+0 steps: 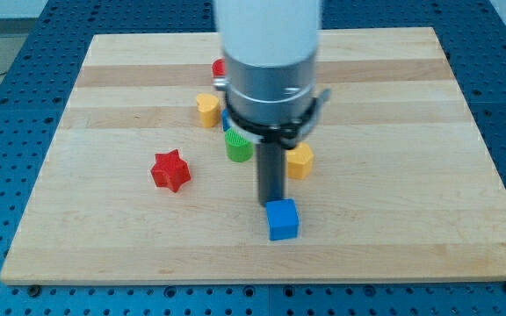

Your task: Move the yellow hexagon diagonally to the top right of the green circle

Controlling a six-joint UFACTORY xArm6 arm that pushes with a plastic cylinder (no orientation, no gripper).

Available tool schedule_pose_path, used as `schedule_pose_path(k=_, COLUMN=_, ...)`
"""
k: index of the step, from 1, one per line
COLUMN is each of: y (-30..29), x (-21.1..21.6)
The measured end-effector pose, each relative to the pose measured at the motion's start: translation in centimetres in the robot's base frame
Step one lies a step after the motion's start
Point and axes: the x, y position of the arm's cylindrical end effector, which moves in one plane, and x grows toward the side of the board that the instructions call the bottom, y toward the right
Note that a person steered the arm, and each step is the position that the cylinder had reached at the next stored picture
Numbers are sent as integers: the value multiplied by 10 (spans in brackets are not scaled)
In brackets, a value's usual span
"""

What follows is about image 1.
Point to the blue block behind arm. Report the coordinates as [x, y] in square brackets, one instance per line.
[225, 120]

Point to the wooden board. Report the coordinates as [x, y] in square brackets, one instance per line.
[403, 189]

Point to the red block behind arm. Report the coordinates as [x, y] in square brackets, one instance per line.
[218, 68]

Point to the yellow heart block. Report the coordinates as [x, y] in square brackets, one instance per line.
[208, 106]

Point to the green circle block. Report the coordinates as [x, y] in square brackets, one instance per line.
[238, 149]

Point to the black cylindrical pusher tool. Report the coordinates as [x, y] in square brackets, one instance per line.
[271, 172]

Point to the yellow hexagon block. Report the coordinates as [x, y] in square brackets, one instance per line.
[299, 161]

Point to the red star block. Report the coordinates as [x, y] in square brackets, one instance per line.
[170, 171]

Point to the blue cube block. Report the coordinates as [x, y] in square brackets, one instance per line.
[283, 219]

